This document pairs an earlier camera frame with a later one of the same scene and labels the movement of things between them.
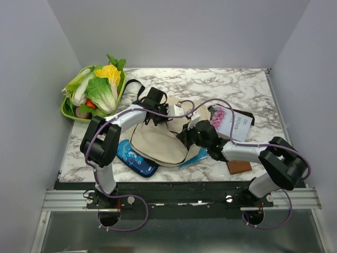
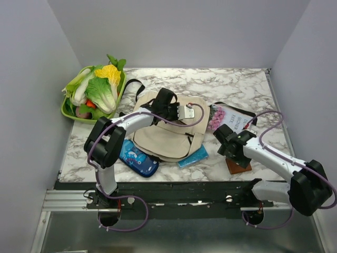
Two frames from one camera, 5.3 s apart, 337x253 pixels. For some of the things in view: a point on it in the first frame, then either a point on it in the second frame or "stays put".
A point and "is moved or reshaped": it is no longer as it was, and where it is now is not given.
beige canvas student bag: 156,142 is moved or reshaped
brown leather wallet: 236,166 stays put
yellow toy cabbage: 111,72 stays put
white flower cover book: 221,118 stays put
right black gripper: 184,136 -> 244,161
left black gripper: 166,119 stays put
